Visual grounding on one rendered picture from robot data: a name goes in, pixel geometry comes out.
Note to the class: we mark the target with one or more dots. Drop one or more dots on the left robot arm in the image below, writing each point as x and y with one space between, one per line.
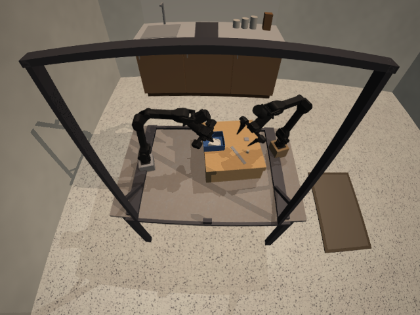
180 115

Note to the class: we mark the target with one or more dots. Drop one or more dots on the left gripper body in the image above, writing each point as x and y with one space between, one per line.
197 143

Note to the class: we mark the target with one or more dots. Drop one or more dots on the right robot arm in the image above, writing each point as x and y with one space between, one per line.
276 108

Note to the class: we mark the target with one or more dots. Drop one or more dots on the blue open-top tray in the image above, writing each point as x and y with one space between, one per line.
219 135

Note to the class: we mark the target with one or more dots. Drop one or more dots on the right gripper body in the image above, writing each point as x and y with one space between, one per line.
244 120

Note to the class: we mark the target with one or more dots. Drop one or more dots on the black metal overhead frame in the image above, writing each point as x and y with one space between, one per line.
383 68

